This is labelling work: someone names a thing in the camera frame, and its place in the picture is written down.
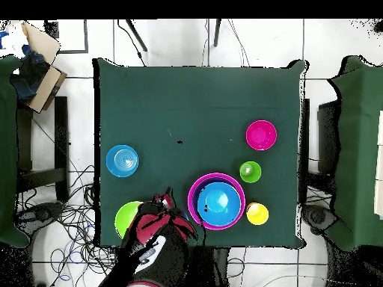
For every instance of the purple bowl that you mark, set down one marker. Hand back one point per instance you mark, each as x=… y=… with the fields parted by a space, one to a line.
x=194 y=194

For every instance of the large pink bowl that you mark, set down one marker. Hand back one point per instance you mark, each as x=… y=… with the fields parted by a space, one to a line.
x=189 y=200

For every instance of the large blue bowl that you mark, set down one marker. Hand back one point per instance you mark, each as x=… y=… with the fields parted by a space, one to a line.
x=218 y=203

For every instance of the green bowl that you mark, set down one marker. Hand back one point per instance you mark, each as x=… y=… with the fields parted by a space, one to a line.
x=125 y=218

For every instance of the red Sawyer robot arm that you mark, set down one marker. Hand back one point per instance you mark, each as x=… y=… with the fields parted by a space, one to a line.
x=161 y=248

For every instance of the green cup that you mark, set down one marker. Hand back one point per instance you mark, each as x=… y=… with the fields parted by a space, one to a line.
x=253 y=176

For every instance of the dark green tablecloth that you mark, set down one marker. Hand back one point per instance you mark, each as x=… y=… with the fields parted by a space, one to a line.
x=194 y=89

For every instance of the small translucent blue bowl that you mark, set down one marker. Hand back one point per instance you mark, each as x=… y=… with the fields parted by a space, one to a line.
x=121 y=161

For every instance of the small pink bowl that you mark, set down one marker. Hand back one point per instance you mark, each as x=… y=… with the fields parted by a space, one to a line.
x=261 y=135

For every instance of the yellow cup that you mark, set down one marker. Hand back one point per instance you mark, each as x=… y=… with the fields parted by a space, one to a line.
x=258 y=214

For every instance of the black tripod leg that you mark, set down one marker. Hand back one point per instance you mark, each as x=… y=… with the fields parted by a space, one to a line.
x=136 y=35
x=217 y=33

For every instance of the green cloth side table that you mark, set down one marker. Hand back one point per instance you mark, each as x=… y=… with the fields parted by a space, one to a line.
x=7 y=149
x=359 y=149

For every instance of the dark blue bag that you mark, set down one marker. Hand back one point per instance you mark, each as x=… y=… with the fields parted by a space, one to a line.
x=30 y=77

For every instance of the cardboard box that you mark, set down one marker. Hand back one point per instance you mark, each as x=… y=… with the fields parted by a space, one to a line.
x=42 y=42

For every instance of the black chair frame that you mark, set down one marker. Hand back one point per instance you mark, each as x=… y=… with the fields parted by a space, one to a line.
x=61 y=134
x=305 y=134

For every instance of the grey pedestal foot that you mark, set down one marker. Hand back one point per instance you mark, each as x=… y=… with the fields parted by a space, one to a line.
x=42 y=210
x=318 y=216

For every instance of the black square frame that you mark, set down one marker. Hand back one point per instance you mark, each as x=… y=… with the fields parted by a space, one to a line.
x=86 y=36

